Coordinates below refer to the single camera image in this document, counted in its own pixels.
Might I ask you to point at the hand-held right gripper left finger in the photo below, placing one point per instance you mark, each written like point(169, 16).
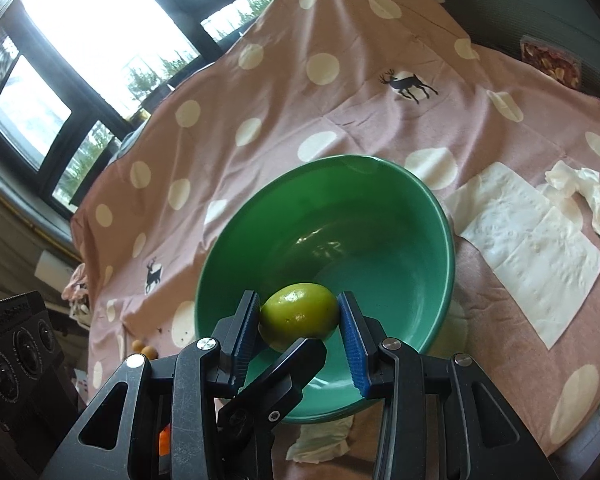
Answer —
point(250, 330)

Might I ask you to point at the flat white paper napkin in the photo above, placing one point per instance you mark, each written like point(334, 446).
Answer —
point(530, 250)

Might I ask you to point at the white box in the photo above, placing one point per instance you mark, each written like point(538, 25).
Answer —
point(52, 266)

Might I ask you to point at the clear dried snack packet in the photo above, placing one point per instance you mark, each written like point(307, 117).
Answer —
point(550, 62)

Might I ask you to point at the crumpled white tissue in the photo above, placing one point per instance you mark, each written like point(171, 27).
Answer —
point(320, 440)
point(595, 195)

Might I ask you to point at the green citrus fruit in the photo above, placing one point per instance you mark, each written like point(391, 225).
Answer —
point(300, 310)

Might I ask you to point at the pink patterned cloth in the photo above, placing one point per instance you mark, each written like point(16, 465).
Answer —
point(77, 290)

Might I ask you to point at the small tan ball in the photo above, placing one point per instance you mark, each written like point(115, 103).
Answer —
point(150, 350)
point(138, 346)

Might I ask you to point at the dark green sofa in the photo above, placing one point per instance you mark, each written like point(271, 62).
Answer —
point(530, 0)

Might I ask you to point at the black-framed window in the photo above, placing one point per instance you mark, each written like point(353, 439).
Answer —
point(190, 10)

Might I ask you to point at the black device with dials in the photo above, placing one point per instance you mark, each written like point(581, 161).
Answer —
point(15, 360)

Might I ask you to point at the pink polka-dot blanket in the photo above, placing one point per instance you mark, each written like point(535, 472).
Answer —
point(280, 110)

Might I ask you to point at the green bowl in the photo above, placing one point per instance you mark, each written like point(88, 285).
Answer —
point(380, 260)

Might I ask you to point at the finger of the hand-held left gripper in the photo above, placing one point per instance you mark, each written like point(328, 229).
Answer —
point(290, 375)

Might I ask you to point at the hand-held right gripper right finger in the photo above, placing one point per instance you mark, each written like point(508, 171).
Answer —
point(352, 345)

